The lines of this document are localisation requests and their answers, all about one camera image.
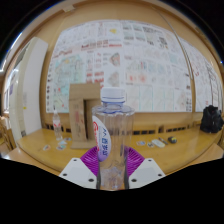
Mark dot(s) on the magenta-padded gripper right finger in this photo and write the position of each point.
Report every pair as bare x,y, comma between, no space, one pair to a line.
146,171

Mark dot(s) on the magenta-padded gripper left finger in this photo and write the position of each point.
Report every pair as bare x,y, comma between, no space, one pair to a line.
77,170

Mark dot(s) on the clear plastic water bottle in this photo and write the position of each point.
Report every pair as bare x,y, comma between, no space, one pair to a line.
113,133

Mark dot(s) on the small printed card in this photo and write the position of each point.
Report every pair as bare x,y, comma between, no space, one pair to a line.
46,147
141,143

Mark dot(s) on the small white flat device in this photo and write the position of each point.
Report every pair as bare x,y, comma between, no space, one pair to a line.
158,143

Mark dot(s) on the small dark object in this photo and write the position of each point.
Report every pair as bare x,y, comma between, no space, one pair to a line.
172,140

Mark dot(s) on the small clear bottle red label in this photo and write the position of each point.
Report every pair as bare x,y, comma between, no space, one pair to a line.
57,125

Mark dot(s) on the brown cardboard box stand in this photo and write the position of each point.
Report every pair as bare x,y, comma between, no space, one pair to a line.
78,116

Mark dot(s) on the group of wooden chairs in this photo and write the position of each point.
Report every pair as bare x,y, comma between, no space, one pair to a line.
6,135

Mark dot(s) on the black bag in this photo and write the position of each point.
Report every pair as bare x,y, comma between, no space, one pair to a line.
211,119

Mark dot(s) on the bright window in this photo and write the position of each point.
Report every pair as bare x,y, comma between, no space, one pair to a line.
9,91

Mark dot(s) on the printed side wall poster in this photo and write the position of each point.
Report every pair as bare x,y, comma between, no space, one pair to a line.
206,80

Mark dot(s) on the large printed wall poster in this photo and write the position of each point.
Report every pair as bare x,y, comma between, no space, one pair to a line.
133,60

